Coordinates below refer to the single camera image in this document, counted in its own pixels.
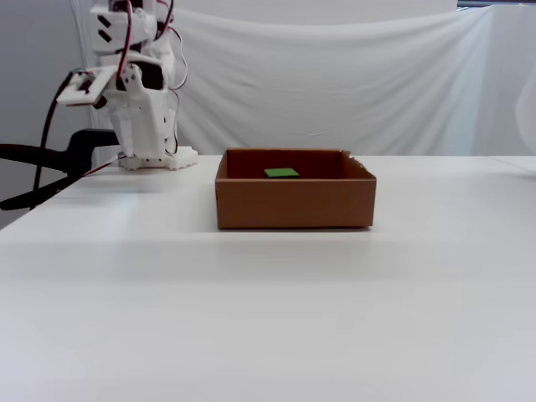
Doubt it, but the white cloth backdrop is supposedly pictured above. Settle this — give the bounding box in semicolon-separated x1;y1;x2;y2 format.
94;0;536;158

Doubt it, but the green cube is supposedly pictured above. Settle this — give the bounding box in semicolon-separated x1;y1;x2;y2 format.
263;167;302;179

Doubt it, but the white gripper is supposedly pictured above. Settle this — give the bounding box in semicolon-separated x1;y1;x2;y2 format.
105;61;169;161

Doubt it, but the black camera cable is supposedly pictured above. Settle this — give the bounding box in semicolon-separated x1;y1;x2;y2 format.
30;81;73;210

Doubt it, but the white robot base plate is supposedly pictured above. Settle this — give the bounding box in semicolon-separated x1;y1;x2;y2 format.
119;145;199;172

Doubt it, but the brown cardboard box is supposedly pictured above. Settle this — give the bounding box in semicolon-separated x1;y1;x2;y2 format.
214;147;378;231

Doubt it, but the red white power wire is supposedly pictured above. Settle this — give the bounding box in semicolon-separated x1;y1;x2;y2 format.
82;156;123;178

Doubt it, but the red black servo wire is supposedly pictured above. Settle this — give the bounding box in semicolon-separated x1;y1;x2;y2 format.
117;0;136;81
156;0;188;148

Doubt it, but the black table clamp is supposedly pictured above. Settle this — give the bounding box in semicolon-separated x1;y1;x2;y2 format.
0;129;119;211

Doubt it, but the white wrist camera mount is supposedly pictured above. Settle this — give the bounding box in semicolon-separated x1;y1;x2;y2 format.
55;64;119;108

